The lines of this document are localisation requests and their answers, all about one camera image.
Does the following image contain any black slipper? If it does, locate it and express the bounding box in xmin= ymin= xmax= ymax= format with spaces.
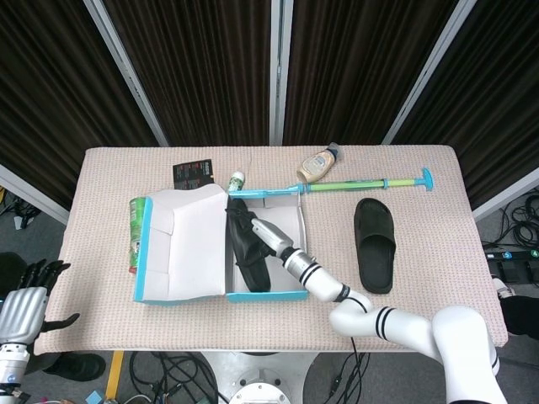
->
xmin=353 ymin=198 xmax=398 ymax=295
xmin=226 ymin=198 xmax=271 ymax=292

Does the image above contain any yellow floor tape strip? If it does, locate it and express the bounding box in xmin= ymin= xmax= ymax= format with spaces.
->
xmin=104 ymin=351 xmax=125 ymax=399

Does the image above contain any black partition panel grey frame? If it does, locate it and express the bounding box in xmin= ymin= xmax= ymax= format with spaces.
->
xmin=382 ymin=0 xmax=539 ymax=222
xmin=83 ymin=0 xmax=282 ymax=147
xmin=280 ymin=0 xmax=477 ymax=146
xmin=0 ymin=0 xmax=169 ymax=224

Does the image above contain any beige woven table cloth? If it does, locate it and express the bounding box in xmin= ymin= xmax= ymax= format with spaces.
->
xmin=33 ymin=145 xmax=509 ymax=353

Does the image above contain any beige sauce bottle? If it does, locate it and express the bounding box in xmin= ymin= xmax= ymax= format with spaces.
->
xmin=296 ymin=141 xmax=343 ymax=185

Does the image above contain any small green white bottle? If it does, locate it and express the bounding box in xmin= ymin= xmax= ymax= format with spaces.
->
xmin=228 ymin=170 xmax=247 ymax=194

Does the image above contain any black shoe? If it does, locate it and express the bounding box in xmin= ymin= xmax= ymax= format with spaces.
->
xmin=31 ymin=352 xmax=106 ymax=382

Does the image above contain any white blue shoebox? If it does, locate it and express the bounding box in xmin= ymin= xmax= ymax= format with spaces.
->
xmin=133 ymin=183 xmax=311 ymax=305

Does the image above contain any black printed card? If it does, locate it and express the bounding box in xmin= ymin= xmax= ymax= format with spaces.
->
xmin=172 ymin=158 xmax=216 ymax=189

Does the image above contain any black floor cable bundle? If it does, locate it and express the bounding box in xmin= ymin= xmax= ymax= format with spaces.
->
xmin=128 ymin=351 xmax=220 ymax=404
xmin=483 ymin=195 xmax=539 ymax=250

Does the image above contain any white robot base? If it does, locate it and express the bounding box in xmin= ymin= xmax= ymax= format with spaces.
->
xmin=201 ymin=351 xmax=321 ymax=404

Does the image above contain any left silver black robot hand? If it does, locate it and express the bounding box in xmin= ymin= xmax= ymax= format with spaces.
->
xmin=0 ymin=259 xmax=81 ymax=344

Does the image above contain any black power strip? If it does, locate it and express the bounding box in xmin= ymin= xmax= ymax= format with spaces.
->
xmin=483 ymin=247 xmax=539 ymax=262

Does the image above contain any green blue hand pump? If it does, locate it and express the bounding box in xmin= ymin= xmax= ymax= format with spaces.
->
xmin=287 ymin=167 xmax=435 ymax=195

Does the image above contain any green chip can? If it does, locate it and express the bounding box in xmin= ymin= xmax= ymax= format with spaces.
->
xmin=127 ymin=197 xmax=152 ymax=274

